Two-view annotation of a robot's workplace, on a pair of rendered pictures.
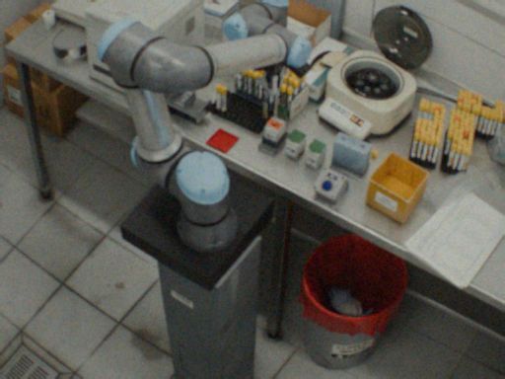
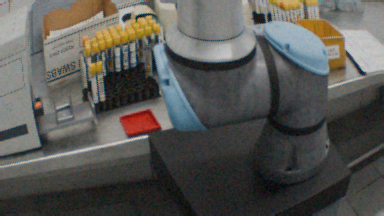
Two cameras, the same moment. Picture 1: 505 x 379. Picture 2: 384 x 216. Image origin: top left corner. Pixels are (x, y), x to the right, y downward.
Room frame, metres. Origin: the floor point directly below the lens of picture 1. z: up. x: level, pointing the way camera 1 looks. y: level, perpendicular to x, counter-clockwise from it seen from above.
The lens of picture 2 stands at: (0.97, 0.78, 1.48)
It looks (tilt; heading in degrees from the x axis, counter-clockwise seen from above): 31 degrees down; 310
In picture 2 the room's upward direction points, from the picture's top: 5 degrees counter-clockwise
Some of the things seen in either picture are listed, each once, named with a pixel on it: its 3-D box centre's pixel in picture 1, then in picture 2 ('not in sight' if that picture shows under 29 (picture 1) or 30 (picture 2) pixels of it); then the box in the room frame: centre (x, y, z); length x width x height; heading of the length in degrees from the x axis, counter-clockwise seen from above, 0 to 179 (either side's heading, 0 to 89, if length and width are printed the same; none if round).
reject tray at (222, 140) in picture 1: (222, 140); (139, 122); (1.68, 0.09, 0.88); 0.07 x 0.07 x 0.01; 58
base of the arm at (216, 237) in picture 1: (206, 216); (297, 131); (1.32, 0.11, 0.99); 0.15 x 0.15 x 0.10
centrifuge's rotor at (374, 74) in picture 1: (372, 85); not in sight; (1.86, -0.35, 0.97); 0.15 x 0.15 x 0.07
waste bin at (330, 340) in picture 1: (347, 308); not in sight; (1.55, -0.34, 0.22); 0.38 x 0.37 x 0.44; 58
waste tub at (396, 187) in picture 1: (396, 188); (321, 43); (1.49, -0.40, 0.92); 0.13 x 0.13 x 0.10; 55
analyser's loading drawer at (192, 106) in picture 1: (177, 96); (56, 115); (1.82, 0.23, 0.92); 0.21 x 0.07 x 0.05; 58
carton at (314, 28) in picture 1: (277, 36); (75, 33); (2.10, -0.06, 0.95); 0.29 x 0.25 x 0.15; 148
